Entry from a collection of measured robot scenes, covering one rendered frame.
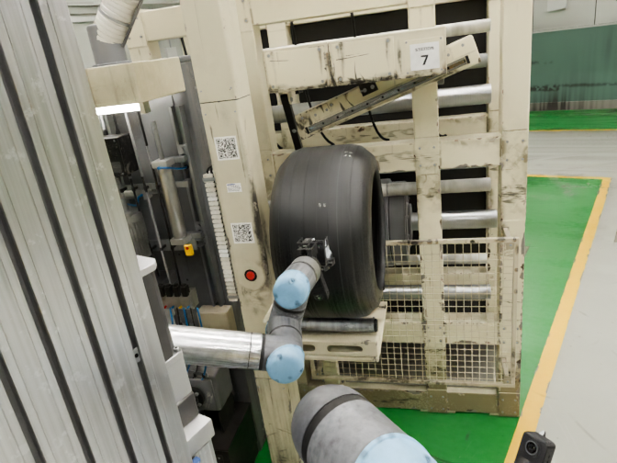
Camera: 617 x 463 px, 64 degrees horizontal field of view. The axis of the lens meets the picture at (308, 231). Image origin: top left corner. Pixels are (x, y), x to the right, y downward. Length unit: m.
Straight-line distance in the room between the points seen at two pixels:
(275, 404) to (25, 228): 1.61
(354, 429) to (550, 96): 10.18
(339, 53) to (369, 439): 1.35
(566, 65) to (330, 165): 9.24
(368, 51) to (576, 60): 8.93
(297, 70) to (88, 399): 1.37
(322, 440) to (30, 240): 0.39
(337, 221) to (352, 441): 0.86
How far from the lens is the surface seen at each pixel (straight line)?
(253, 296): 1.78
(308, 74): 1.76
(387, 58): 1.72
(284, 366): 1.01
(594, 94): 10.56
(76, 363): 0.60
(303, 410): 0.68
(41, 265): 0.55
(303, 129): 1.94
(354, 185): 1.44
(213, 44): 1.58
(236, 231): 1.69
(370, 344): 1.66
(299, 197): 1.44
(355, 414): 0.65
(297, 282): 1.06
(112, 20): 2.06
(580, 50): 10.50
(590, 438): 2.69
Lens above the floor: 1.79
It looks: 21 degrees down
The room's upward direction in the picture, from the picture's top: 8 degrees counter-clockwise
